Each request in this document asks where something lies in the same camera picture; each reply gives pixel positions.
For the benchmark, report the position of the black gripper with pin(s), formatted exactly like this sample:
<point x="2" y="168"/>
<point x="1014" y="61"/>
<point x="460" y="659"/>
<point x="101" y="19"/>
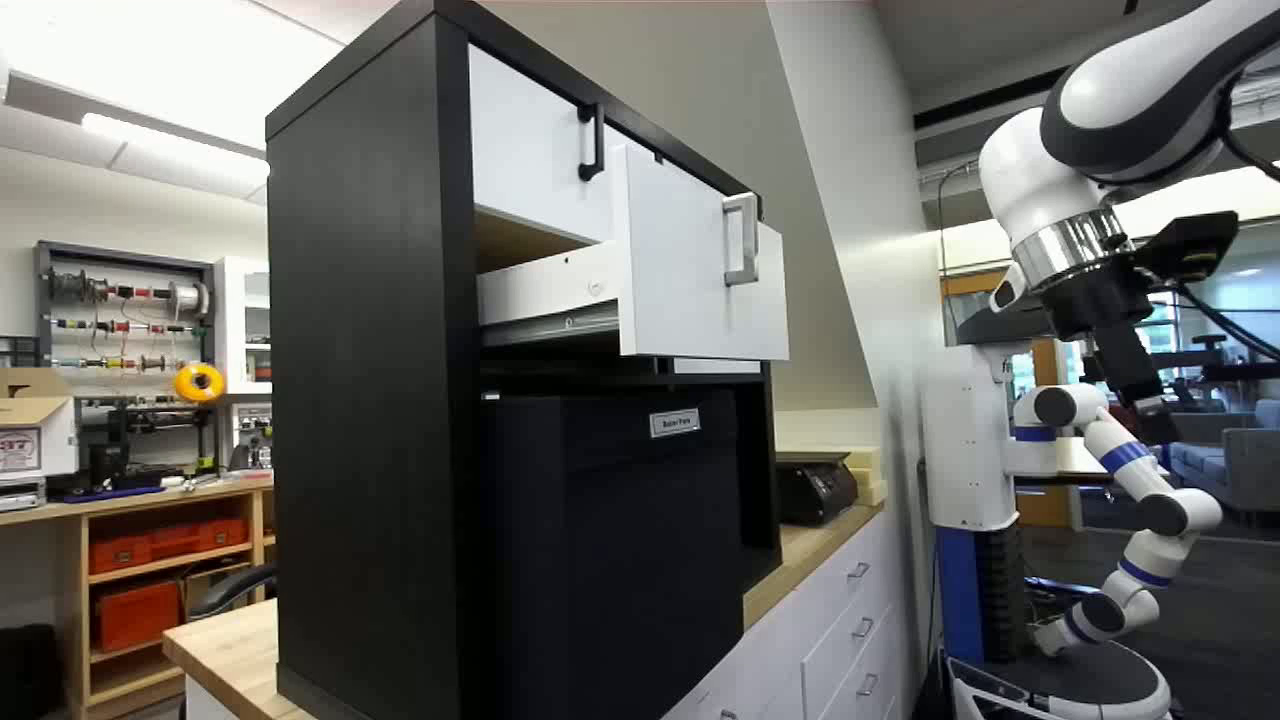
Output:
<point x="1101" y="323"/>

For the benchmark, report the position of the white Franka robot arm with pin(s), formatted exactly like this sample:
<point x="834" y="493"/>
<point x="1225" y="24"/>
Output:
<point x="1035" y="173"/>

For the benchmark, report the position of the white blue mobile robot arm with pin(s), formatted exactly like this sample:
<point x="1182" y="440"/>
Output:
<point x="1135" y="483"/>

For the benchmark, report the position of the white cabinet drawer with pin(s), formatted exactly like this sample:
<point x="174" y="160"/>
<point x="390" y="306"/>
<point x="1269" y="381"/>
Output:
<point x="847" y="586"/>
<point x="854" y="645"/>
<point x="873" y="691"/>

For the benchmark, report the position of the black box device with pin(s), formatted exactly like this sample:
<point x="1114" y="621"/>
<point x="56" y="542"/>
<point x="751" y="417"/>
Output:
<point x="808" y="485"/>

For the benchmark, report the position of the white base cabinet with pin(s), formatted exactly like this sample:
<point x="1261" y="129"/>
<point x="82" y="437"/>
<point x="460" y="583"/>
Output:
<point x="772" y="666"/>

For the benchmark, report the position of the white label tag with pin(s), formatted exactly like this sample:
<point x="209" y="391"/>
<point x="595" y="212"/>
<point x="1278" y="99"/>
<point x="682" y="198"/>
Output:
<point x="674" y="422"/>

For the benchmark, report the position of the black fabric storage bin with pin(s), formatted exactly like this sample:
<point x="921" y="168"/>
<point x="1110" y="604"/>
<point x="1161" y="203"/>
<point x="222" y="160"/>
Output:
<point x="615" y="575"/>

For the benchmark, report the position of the black cabinet with white drawers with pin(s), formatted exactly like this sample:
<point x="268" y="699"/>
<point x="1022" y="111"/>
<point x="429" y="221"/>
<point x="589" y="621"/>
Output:
<point x="373" y="400"/>

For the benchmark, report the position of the yellow filament spool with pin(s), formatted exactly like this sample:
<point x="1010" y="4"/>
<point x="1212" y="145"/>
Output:
<point x="198" y="386"/>

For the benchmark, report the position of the long red box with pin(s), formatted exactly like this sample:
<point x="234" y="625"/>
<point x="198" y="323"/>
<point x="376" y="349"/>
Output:
<point x="166" y="542"/>

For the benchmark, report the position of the black 3D printer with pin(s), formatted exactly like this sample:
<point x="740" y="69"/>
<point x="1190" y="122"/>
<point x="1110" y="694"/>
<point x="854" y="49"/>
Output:
<point x="142" y="446"/>

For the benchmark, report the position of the white ceiling light fixture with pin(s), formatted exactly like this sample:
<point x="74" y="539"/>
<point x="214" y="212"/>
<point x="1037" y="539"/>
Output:
<point x="162" y="155"/>

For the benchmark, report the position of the red storage bin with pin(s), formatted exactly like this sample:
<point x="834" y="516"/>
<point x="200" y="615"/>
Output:
<point x="136" y="615"/>

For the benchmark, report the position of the grey pegboard tool rack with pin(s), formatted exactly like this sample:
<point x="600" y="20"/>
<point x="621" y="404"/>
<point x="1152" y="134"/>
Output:
<point x="122" y="302"/>

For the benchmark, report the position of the wooden workbench shelf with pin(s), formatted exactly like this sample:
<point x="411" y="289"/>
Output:
<point x="74" y="601"/>

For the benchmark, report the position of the white box with label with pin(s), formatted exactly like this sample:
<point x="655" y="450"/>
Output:
<point x="32" y="455"/>

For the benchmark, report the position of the brown cardboard box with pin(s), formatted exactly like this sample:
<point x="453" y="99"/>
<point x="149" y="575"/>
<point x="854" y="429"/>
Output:
<point x="30" y="398"/>

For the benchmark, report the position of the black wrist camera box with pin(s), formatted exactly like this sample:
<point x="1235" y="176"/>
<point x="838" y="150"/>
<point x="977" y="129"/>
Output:
<point x="1190" y="244"/>

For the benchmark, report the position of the white wall cabinet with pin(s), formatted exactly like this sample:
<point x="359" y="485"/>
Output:
<point x="246" y="323"/>

